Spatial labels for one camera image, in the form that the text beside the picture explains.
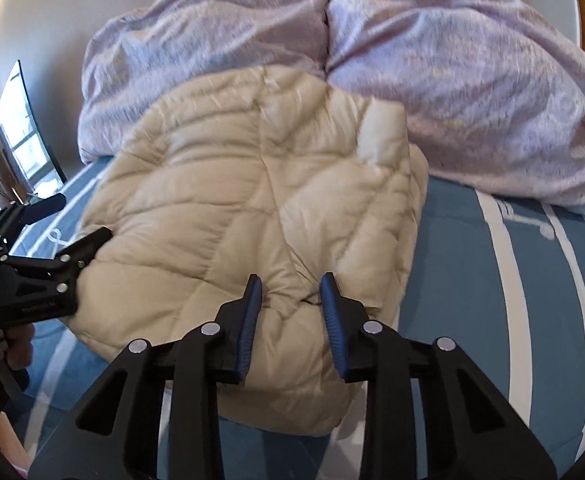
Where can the dark framed window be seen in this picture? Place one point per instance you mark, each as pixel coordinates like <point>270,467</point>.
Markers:
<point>27,125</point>

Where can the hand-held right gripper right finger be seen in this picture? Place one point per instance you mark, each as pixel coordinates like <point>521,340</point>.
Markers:
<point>332,320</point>

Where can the person's left hand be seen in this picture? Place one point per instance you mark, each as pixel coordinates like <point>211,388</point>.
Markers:
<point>17,347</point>

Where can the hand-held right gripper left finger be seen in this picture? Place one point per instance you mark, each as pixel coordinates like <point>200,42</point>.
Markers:
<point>250,320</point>

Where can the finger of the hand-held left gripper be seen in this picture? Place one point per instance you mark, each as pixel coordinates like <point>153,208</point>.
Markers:
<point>77,252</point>
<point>22,212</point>

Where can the beige quilted down jacket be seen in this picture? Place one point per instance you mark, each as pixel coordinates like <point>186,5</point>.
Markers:
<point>232,185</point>

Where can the blue white-striped bed sheet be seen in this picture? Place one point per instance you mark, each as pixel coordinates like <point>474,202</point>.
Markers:
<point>462,310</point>

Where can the lilac crumpled duvet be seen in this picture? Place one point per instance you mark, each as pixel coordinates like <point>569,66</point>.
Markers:
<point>472,85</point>

